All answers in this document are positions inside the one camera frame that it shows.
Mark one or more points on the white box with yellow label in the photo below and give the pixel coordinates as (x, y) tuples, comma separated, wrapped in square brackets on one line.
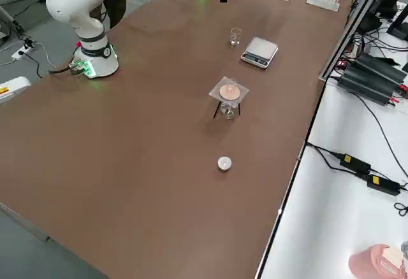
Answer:
[(14, 89)]

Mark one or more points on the black finned power supply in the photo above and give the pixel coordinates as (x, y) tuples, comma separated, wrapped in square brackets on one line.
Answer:
[(382, 65), (366, 84)]

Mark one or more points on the small glass beaker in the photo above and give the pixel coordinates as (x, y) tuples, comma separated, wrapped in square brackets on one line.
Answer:
[(236, 38)]

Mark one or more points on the aluminium frame post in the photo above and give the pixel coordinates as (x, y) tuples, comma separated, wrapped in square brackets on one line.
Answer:
[(350, 27)]

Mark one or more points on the white power strip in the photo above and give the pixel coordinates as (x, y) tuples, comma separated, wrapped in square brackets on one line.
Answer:
[(22, 53)]

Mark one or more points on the black power adapter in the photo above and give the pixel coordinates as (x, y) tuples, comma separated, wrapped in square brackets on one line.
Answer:
[(354, 163), (382, 184)]

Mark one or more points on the white lamp cap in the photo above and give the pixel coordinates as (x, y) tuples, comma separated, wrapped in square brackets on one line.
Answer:
[(224, 163)]

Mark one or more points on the black tripod stand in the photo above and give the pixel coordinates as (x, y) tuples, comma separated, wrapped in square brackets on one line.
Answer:
[(216, 111)]

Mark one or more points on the pink container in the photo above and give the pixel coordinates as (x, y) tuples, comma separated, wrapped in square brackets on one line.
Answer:
[(373, 263)]

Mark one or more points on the silver digital balance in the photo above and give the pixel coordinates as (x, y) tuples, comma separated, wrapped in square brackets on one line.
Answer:
[(259, 48)]

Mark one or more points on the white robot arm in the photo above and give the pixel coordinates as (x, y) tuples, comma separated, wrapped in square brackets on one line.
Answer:
[(73, 5)]

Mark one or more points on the glass alcohol lamp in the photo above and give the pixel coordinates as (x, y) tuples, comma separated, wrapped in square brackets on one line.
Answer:
[(229, 111)]

